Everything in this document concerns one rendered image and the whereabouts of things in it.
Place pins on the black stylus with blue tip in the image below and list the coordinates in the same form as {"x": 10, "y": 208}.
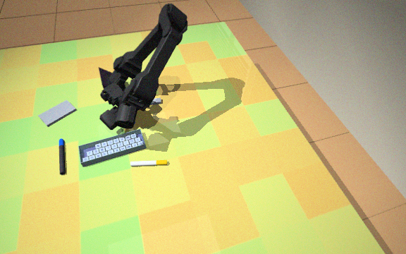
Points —
{"x": 61, "y": 157}

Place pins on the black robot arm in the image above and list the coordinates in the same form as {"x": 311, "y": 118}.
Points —
{"x": 143, "y": 86}

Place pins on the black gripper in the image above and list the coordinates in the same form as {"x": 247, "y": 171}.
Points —
{"x": 109, "y": 116}

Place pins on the grey keyboard with white keys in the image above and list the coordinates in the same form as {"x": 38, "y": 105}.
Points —
{"x": 111, "y": 147}

